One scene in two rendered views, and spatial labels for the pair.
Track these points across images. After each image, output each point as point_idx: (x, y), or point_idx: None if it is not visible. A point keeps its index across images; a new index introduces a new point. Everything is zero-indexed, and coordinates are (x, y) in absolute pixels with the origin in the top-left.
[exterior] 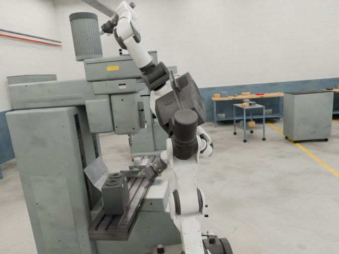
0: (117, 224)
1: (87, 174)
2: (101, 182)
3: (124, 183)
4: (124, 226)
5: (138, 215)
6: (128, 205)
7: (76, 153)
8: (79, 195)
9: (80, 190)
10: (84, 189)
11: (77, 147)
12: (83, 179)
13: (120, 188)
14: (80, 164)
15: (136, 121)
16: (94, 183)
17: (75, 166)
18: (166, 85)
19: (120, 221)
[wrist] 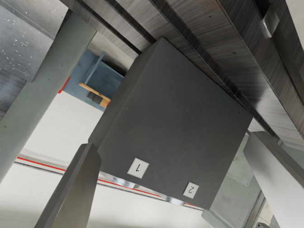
0: (271, 137)
1: (33, 68)
2: (17, 2)
3: (163, 162)
4: (301, 147)
5: (295, 29)
6: (225, 76)
7: (17, 132)
8: (84, 49)
9: (77, 58)
10: (65, 44)
11: (0, 139)
12: (48, 63)
13: (211, 205)
14: (25, 98)
15: None
16: (46, 37)
17: (45, 110)
18: None
19: (266, 123)
